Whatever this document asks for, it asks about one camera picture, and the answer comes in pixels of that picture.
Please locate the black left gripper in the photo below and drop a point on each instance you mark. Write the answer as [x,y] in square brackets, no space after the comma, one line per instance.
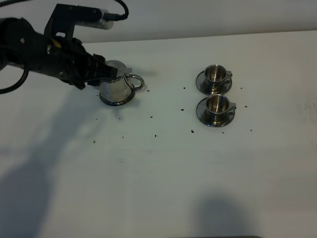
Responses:
[78,66]

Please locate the stainless steel teapot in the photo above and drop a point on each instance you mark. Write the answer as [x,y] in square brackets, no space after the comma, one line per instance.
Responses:
[126,82]

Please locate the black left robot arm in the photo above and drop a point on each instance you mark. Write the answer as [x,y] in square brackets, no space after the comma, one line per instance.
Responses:
[21,46]

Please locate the round steel teapot tray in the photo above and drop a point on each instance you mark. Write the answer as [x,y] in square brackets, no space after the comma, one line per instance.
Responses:
[116,99]

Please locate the near stainless steel saucer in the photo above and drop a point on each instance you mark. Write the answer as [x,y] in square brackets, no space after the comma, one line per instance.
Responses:
[208,120]

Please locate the stainless steel saucer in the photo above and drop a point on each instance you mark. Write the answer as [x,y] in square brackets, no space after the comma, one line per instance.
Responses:
[207,91]
[208,120]

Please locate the far stainless steel teacup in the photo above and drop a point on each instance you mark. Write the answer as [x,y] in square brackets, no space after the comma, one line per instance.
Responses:
[215,76]

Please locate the stainless steel teacup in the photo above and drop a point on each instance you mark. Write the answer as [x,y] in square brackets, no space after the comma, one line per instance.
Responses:
[217,106]
[215,76]

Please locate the near stainless steel teacup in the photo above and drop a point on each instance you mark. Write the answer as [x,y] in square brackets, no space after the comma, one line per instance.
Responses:
[217,106]

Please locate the far stainless steel saucer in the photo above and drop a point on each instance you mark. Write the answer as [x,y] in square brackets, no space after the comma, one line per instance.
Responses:
[207,91]

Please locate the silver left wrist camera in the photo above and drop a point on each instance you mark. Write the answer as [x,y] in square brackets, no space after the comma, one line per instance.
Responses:
[99,21]

